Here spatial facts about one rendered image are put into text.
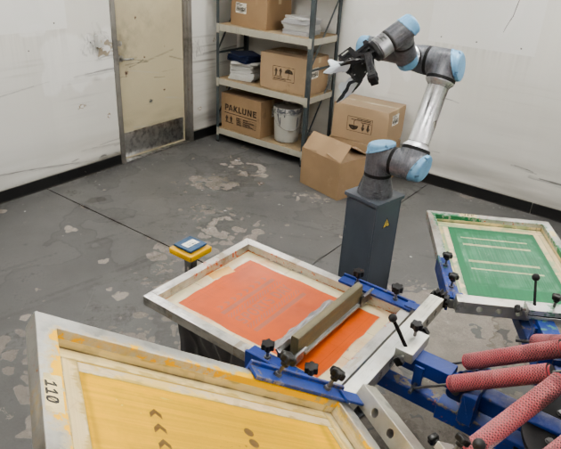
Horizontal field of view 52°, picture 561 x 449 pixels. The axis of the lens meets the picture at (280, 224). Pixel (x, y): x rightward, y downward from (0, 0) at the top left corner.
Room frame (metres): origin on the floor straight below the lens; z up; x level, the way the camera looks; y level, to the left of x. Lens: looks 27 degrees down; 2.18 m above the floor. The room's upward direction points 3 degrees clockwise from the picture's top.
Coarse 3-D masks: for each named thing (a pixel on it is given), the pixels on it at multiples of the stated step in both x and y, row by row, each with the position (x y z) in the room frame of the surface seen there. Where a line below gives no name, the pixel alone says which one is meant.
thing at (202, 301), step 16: (208, 288) 1.82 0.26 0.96; (224, 288) 1.83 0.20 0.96; (192, 304) 1.71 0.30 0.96; (208, 304) 1.72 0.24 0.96; (224, 320) 1.63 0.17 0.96; (288, 320) 1.65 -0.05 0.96; (240, 336) 1.54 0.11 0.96; (256, 336) 1.55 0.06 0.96; (272, 336) 1.55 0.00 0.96; (272, 352) 1.47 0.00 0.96; (320, 352) 1.48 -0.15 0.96; (336, 352) 1.49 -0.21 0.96; (304, 368) 1.40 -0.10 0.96; (320, 368) 1.41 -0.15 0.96
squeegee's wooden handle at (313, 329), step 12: (360, 288) 1.73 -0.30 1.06; (336, 300) 1.63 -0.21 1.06; (348, 300) 1.66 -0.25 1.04; (324, 312) 1.56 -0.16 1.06; (336, 312) 1.59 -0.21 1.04; (312, 324) 1.49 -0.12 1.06; (324, 324) 1.54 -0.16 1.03; (300, 336) 1.43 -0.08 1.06; (312, 336) 1.48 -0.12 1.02; (300, 348) 1.42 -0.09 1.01
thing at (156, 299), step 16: (224, 256) 2.01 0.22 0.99; (272, 256) 2.04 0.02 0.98; (288, 256) 2.04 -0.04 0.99; (192, 272) 1.87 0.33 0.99; (208, 272) 1.92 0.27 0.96; (304, 272) 1.95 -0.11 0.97; (320, 272) 1.93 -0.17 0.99; (160, 288) 1.75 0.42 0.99; (176, 288) 1.78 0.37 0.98; (336, 288) 1.86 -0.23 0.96; (144, 304) 1.69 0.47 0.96; (160, 304) 1.65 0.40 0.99; (384, 304) 1.75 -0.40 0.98; (176, 320) 1.60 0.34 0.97; (192, 320) 1.57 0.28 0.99; (400, 320) 1.64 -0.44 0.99; (208, 336) 1.51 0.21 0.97; (224, 336) 1.49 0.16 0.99; (384, 336) 1.54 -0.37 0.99; (240, 352) 1.43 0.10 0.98; (368, 352) 1.46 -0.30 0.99; (352, 368) 1.37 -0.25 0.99
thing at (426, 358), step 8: (424, 352) 1.41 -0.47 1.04; (416, 360) 1.37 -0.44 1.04; (424, 360) 1.37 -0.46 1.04; (432, 360) 1.37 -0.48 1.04; (440, 360) 1.37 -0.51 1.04; (408, 368) 1.38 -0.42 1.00; (432, 368) 1.34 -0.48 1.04; (440, 368) 1.34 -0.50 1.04; (448, 368) 1.34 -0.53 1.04; (456, 368) 1.34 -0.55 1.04; (424, 376) 1.35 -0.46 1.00; (432, 376) 1.34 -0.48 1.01; (440, 376) 1.32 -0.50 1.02
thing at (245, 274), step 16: (240, 272) 1.95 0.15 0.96; (256, 272) 1.95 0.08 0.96; (272, 272) 1.96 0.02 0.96; (240, 288) 1.83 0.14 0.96; (304, 288) 1.86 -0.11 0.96; (304, 304) 1.75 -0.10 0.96; (320, 304) 1.76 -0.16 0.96; (352, 320) 1.67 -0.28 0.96; (368, 320) 1.68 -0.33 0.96; (336, 336) 1.57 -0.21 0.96; (352, 336) 1.58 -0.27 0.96
